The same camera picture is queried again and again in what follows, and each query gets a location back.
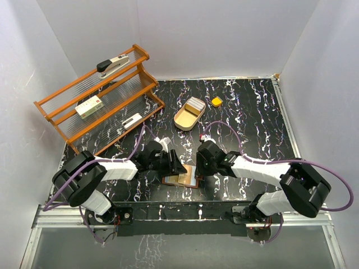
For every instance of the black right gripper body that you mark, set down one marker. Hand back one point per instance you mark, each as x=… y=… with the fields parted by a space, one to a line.
x=206 y=168

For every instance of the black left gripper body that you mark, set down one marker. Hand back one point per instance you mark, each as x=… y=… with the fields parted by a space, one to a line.
x=162 y=164

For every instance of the gold credit card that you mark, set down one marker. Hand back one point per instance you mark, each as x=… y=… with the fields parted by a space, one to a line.
x=173 y=179

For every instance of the brown leather card holder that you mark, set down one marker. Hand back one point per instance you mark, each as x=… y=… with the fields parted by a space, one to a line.
x=189 y=179

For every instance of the beige oval tray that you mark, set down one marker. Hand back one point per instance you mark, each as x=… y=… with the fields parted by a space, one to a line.
x=187 y=117

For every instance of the stack of credit cards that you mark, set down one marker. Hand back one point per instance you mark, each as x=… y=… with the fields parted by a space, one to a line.
x=196 y=103

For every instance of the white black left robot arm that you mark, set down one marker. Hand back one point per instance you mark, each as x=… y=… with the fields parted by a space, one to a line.
x=78 y=180

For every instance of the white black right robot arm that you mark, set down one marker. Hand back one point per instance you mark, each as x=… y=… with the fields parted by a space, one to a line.
x=301 y=187

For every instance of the small white stapler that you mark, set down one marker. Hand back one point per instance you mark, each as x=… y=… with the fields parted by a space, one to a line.
x=131 y=121

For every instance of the yellow tape measure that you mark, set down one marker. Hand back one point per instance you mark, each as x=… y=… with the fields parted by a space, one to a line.
x=216 y=102

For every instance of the orange wooden shelf rack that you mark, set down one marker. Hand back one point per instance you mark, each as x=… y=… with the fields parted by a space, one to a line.
x=124 y=93

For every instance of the white red staples box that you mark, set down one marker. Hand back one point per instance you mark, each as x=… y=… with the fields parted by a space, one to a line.
x=89 y=107

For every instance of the black white stapler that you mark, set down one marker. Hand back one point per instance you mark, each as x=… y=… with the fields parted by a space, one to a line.
x=111 y=66

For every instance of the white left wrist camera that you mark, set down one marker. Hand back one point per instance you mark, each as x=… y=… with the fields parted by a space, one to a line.
x=164 y=142

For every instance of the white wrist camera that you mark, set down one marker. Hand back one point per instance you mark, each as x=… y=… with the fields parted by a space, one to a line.
x=205 y=137
x=164 y=142

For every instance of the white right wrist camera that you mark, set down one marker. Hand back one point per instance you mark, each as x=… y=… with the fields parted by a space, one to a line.
x=205 y=137

